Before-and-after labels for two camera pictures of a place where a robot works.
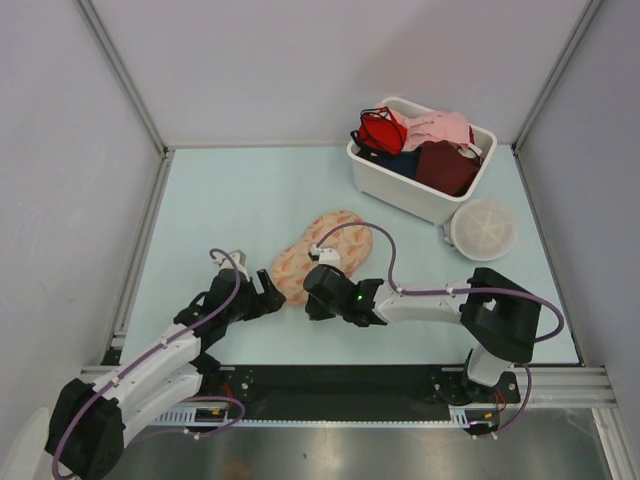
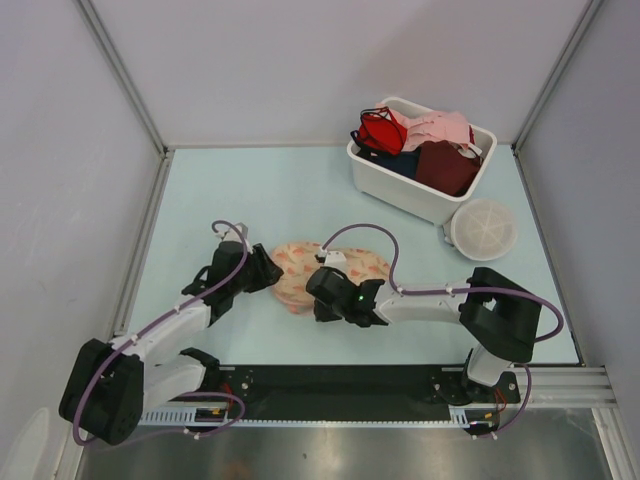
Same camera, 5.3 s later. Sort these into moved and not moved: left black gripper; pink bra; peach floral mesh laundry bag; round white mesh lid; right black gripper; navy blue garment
Moved: left black gripper; peach floral mesh laundry bag
Not moved: right black gripper; pink bra; navy blue garment; round white mesh lid
